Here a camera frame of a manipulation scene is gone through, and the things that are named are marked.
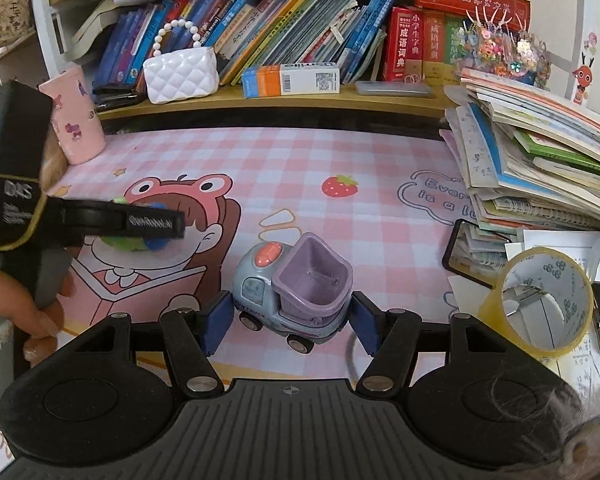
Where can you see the yellow tape roll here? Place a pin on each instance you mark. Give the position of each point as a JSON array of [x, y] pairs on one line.
[[542, 301]]

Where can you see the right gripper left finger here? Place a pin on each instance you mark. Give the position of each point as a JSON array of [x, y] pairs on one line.
[[190, 338]]

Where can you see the pink cartoon cup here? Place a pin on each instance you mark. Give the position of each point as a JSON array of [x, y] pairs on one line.
[[74, 119]]

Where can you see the white quilted pearl handbag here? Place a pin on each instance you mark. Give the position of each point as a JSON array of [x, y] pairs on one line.
[[182, 74]]

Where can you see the stack of paper booklets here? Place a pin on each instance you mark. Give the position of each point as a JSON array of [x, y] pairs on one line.
[[530, 163]]

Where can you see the pink checkered tablecloth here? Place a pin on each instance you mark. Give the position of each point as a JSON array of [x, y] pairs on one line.
[[386, 204]]

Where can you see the person's left hand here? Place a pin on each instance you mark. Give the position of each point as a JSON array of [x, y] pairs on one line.
[[18, 308]]

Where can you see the purple grey toy truck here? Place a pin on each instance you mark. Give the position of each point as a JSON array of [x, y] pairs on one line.
[[300, 291]]

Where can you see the orange and blue small box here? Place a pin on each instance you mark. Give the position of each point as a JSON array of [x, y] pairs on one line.
[[291, 80]]

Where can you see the green frog toy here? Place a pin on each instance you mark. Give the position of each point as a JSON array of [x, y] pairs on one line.
[[135, 244]]

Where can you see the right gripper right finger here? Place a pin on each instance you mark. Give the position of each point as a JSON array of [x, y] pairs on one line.
[[390, 339]]

